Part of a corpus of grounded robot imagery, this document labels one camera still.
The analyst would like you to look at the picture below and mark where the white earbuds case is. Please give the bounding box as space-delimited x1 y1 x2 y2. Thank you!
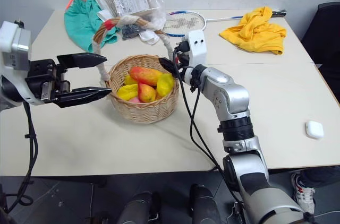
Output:
304 120 325 139

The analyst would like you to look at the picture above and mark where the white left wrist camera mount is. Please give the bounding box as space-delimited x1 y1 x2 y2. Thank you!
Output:
0 20 32 72

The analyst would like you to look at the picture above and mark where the yellow cloth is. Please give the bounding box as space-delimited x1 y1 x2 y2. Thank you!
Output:
218 6 287 56

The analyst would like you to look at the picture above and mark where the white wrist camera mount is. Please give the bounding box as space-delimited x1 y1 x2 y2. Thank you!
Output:
0 20 32 72
185 29 208 67

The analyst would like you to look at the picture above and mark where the dark trouser leg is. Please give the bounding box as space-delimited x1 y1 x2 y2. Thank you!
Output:
299 165 340 189

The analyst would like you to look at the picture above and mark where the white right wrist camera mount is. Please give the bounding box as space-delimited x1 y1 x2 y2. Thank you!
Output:
185 29 208 67

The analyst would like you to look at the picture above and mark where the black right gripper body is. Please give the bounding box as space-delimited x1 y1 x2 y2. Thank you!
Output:
173 40 191 69

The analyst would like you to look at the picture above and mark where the green cloth bag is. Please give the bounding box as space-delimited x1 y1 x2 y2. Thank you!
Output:
63 0 118 53

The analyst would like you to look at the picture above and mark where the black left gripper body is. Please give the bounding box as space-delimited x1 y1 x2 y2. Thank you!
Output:
25 58 72 103

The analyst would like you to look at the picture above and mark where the long red orange mango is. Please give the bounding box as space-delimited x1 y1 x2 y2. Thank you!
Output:
129 66 163 87

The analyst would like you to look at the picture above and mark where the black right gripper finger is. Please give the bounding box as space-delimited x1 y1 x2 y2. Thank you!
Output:
158 57 179 79

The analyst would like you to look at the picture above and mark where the large yellow mango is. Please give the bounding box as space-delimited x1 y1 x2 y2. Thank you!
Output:
156 73 175 97

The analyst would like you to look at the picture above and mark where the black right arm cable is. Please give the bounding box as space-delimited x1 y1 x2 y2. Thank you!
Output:
172 47 245 210

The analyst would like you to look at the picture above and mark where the black chair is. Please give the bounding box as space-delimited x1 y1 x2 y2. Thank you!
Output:
301 2 340 106

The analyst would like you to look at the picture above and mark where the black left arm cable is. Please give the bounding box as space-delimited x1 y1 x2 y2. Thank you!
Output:
4 101 38 213

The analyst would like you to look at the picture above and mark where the yellow lumpy fruit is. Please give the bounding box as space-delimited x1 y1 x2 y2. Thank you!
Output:
116 83 139 101

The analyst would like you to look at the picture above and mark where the wicker basket with handle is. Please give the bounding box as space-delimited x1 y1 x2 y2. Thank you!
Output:
92 15 181 125

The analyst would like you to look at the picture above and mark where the red yellow pear-shaped mango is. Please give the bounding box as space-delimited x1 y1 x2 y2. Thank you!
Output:
137 82 157 104

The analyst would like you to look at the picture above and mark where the white red sneaker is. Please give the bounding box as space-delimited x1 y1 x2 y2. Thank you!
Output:
290 171 316 216

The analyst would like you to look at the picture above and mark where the badminton racket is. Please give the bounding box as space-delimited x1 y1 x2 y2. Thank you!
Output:
161 8 287 38

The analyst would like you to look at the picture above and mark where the small yellow fruit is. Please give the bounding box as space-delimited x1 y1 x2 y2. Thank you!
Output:
124 75 138 86

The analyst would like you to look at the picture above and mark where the dark rounded shape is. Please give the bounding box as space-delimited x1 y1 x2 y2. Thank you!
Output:
189 183 222 224
116 190 160 224

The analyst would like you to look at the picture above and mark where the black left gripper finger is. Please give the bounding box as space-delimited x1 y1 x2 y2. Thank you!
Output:
52 87 113 109
56 52 108 70

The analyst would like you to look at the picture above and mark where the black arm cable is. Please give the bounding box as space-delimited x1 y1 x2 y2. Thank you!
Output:
4 101 38 213
172 47 245 210

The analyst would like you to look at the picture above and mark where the small dark packet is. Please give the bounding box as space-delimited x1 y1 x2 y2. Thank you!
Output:
121 24 142 40

